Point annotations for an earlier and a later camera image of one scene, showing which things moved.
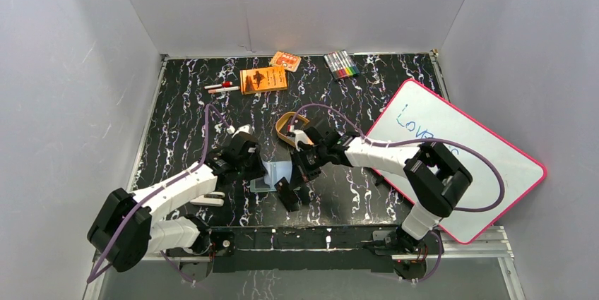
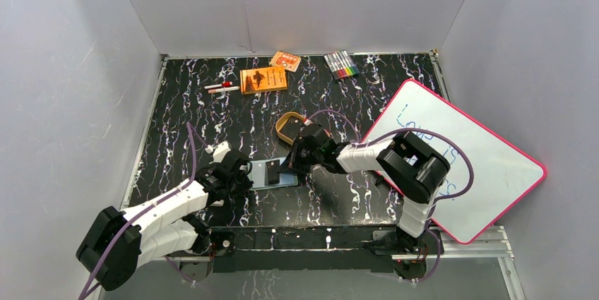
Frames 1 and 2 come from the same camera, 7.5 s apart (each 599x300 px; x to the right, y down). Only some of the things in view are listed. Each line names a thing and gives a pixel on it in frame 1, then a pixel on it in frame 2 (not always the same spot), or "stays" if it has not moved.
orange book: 258,80 stays
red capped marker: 224,85 stays
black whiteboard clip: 380,179 stays
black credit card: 287,195 -> 273,171
